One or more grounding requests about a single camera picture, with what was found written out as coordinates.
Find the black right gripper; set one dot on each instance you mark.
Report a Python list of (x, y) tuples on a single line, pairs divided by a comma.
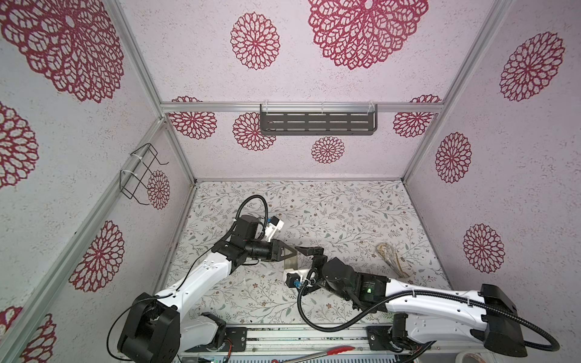
[(315, 251)]

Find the red handled tongs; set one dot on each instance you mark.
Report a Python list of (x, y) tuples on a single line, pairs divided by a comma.
[(329, 352)]

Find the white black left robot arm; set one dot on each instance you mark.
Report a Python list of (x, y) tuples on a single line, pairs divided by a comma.
[(155, 330)]

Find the white universal AC remote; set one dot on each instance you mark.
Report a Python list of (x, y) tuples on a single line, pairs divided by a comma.
[(291, 261)]

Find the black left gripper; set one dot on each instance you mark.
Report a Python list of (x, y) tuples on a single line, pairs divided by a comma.
[(276, 247)]

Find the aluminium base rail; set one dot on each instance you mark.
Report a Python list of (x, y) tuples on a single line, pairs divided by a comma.
[(264, 343)]

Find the grey slotted wall shelf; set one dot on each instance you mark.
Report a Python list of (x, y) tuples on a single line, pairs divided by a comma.
[(321, 123)]

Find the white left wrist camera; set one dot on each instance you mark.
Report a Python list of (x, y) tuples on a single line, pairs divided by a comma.
[(273, 227)]

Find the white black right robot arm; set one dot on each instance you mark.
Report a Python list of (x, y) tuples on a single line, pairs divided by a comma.
[(420, 315)]

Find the black wire wall rack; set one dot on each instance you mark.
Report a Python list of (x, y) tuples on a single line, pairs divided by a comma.
[(146, 186)]

